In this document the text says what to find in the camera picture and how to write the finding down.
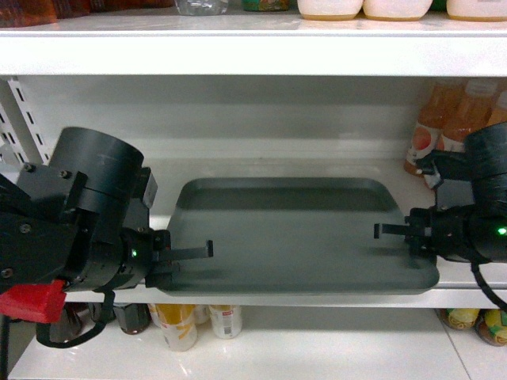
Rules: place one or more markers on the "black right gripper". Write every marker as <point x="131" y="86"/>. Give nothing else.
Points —
<point x="431" y="232"/>

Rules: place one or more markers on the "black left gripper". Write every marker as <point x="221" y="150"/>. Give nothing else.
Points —
<point x="126" y="258"/>

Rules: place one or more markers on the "grey silver serving tray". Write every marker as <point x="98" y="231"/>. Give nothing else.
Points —
<point x="293" y="236"/>

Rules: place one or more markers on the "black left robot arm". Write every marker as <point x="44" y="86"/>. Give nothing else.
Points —
<point x="83" y="218"/>

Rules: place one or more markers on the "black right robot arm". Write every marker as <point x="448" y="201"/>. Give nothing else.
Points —
<point x="476" y="178"/>

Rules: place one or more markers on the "red block on arm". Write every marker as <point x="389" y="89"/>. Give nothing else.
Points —
<point x="41" y="303"/>

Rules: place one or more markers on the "white yellow drink bottle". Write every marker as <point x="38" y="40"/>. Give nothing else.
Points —
<point x="178" y="325"/>

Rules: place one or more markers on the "dark tea bottle right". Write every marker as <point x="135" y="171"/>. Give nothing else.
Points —
<point x="133" y="318"/>

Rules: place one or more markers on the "white labelled small bottle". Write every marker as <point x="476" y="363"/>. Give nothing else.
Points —
<point x="226" y="320"/>

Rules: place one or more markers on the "orange juice bottle back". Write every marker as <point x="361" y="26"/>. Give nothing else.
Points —
<point x="443" y="101"/>

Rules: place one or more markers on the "yellow green bottle left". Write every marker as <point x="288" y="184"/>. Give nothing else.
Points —
<point x="459" y="318"/>

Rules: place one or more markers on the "white slotted shelf upright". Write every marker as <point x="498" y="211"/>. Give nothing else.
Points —
<point x="19" y="128"/>

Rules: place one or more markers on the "white upper shelf board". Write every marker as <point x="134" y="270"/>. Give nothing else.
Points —
<point x="255" y="44"/>

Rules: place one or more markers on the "white jug middle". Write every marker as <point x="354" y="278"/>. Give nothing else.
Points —
<point x="396" y="10"/>

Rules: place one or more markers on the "white jug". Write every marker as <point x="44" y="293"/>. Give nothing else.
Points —
<point x="396" y="10"/>
<point x="477" y="10"/>
<point x="329" y="10"/>

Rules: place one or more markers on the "white jug left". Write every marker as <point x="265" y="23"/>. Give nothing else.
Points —
<point x="329" y="10"/>

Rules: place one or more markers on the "white jug right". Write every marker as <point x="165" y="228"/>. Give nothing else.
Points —
<point x="477" y="10"/>

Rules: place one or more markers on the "clear water bottle base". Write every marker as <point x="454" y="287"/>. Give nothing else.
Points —
<point x="201" y="7"/>

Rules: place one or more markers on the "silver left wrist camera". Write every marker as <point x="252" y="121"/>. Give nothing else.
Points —
<point x="149" y="187"/>

